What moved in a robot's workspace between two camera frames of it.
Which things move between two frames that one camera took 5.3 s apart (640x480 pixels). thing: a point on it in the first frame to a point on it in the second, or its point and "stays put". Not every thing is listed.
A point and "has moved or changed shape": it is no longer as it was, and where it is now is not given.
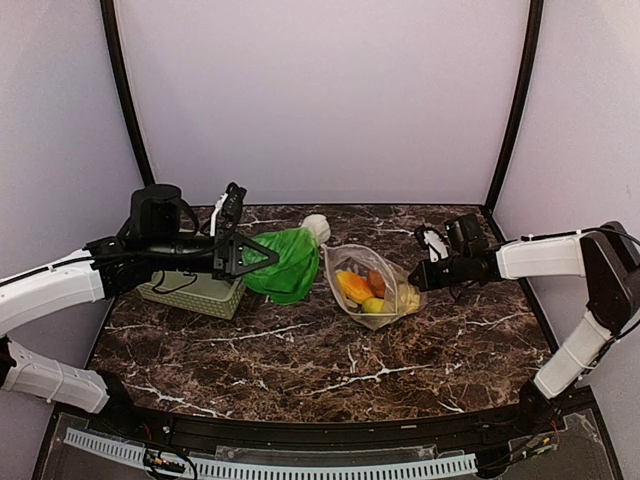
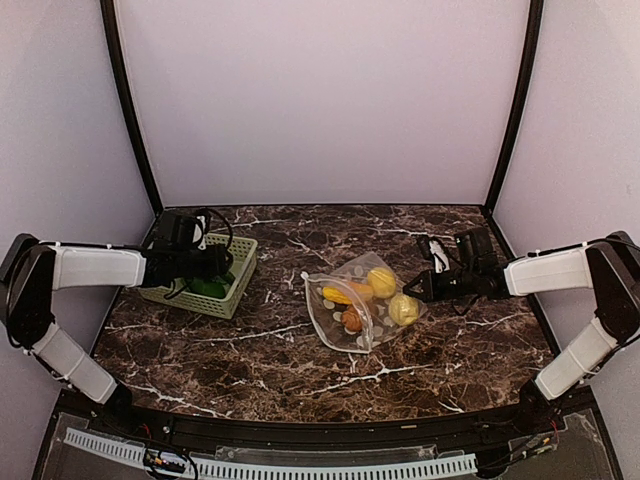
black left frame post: (125, 85) stays put
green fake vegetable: (292, 276) to (214, 287)
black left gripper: (232, 255) to (217, 264)
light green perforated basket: (199, 293) stays put
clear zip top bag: (369, 287) has moved or changed shape
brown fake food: (377, 283) to (351, 318)
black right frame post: (533, 26) stays put
